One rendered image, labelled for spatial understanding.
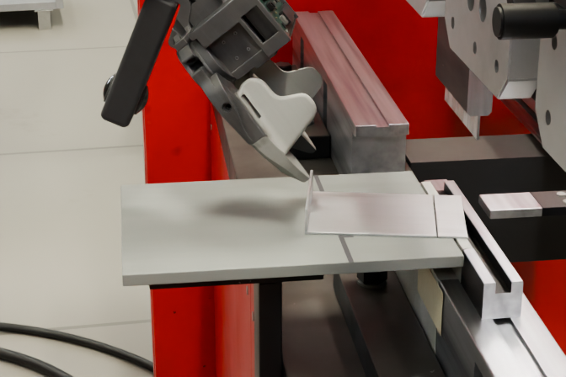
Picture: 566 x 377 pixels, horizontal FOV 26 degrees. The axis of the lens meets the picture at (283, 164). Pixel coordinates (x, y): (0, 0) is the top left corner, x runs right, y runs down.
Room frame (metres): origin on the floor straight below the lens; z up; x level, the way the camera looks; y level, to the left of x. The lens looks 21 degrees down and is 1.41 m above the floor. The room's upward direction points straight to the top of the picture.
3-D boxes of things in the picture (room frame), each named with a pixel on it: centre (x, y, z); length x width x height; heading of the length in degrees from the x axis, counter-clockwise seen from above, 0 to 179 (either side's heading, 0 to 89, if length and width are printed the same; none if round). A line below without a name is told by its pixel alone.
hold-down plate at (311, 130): (1.54, -0.01, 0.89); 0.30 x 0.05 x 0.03; 7
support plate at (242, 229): (0.93, 0.00, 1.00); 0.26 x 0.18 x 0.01; 97
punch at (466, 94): (0.95, -0.15, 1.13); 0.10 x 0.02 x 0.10; 7
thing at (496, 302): (0.91, -0.15, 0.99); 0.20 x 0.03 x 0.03; 7
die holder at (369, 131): (1.49, -0.08, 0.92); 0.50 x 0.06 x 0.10; 7
